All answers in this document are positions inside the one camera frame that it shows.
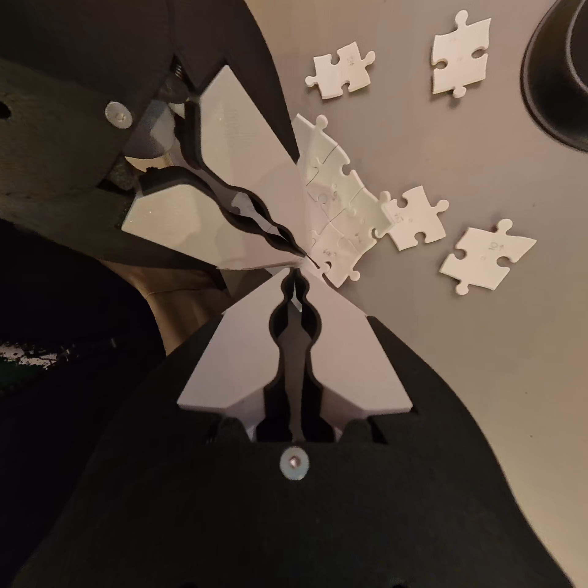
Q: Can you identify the black round bowl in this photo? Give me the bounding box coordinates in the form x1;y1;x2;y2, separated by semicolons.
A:
520;0;588;153

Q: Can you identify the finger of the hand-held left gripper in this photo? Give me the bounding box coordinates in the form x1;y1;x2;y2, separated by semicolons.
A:
122;166;307;270
177;64;309;256

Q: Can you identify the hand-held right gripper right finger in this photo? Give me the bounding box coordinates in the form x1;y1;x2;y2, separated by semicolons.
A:
296;269;413;440

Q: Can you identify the white puzzle piece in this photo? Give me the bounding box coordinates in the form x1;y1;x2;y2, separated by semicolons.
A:
305;41;377;101
381;186;450;252
430;9;492;100
438;219;537;296

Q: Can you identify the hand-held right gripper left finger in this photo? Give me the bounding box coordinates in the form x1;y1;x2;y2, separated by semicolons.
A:
177;269;295;440

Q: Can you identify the partly assembled white puzzle ball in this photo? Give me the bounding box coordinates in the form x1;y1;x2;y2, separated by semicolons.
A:
294;114;392;289

